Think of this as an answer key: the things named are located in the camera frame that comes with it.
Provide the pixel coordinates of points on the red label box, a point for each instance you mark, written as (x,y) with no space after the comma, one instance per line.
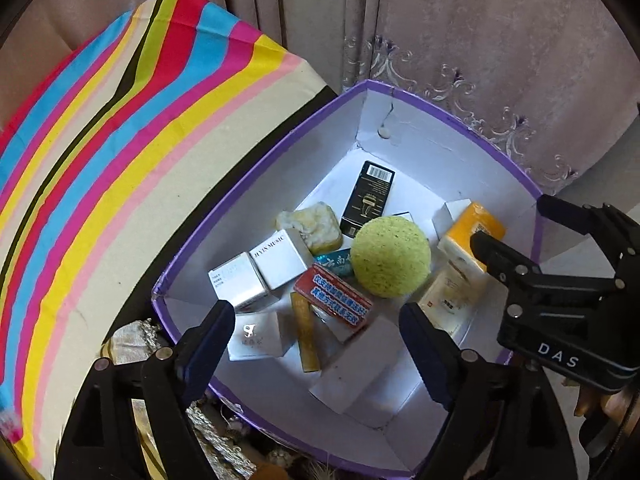
(340,302)

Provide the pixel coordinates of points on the gold stick pack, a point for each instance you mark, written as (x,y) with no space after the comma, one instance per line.
(305,335)

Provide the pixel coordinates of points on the white box with silver print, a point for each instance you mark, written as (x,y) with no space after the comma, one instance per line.
(260,337)

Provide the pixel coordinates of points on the large white box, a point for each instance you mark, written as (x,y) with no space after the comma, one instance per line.
(360,380)

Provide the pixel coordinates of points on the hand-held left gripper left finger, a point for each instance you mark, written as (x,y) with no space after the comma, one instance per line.
(215,335)

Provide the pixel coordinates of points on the beige box with label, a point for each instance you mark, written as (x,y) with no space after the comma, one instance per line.
(452,295)

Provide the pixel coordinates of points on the black box with barcode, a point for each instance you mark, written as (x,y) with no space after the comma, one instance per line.
(367,197)

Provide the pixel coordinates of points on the teal foil packet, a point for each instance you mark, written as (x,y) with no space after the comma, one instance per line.
(332,262)

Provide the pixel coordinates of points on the green sponge ball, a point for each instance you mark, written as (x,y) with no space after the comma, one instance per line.
(390,255)

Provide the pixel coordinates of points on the colourful striped tablecloth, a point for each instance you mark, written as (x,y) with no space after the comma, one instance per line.
(100,160)

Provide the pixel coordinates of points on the orange and white box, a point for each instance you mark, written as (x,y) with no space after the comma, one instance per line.
(475,232)

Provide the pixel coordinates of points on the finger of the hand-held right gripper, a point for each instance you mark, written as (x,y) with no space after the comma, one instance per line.
(500,255)
(575,212)

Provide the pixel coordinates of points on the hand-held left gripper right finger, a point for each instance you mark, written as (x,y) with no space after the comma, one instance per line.
(425,350)

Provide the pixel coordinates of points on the purple cardboard box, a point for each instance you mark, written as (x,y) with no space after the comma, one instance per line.
(440,150)

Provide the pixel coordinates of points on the yellow soap bar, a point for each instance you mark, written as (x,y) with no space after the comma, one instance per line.
(315,227)

